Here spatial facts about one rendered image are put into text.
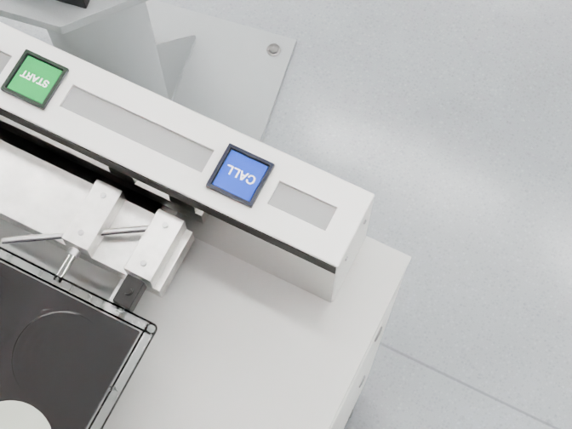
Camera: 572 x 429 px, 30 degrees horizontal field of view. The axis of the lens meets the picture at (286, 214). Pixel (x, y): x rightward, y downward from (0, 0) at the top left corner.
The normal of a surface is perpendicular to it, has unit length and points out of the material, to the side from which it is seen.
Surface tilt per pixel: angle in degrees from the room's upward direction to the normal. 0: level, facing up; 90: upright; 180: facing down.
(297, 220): 0
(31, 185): 0
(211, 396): 0
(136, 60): 90
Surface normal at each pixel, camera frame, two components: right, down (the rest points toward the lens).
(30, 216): 0.00, -0.34
